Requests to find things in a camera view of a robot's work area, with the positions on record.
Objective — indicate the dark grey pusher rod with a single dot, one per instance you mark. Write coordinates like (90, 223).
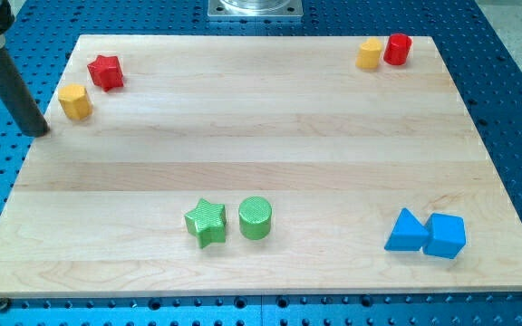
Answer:
(18, 100)

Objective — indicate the yellow hexagon block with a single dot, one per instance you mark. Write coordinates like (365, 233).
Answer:
(75, 102)

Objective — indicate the yellow heart block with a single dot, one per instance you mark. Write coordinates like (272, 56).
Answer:
(369, 53)

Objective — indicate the red star block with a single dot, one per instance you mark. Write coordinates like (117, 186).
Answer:
(106, 72)

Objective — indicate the wooden board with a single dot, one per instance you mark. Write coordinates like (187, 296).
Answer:
(97, 209)

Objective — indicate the left board clamp screw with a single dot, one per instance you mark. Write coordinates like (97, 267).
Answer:
(5, 304)

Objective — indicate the green star block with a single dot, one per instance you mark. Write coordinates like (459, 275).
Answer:
(207, 223)

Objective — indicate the green cylinder block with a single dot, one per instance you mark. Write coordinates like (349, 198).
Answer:
(255, 215)

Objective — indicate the red cylinder block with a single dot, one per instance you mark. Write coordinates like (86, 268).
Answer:
(397, 49)

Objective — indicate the blue triangle block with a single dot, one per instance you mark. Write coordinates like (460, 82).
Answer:
(408, 233)

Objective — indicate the blue cube block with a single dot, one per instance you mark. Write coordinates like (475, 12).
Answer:
(447, 235)

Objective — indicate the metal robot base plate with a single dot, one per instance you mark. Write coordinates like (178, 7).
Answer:
(255, 8)

